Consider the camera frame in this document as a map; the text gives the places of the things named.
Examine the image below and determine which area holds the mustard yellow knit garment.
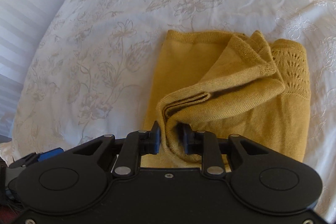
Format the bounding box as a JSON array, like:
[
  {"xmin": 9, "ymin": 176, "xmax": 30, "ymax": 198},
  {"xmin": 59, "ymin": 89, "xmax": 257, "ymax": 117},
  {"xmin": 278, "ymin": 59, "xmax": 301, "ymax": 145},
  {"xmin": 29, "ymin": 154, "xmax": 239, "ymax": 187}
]
[{"xmin": 141, "ymin": 30, "xmax": 311, "ymax": 168}]

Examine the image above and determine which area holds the white floral bedspread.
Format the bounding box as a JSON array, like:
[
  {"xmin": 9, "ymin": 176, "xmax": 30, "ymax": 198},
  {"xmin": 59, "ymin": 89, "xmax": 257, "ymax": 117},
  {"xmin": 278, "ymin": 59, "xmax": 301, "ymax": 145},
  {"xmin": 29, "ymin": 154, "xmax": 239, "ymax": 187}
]
[{"xmin": 1, "ymin": 0, "xmax": 335, "ymax": 221}]

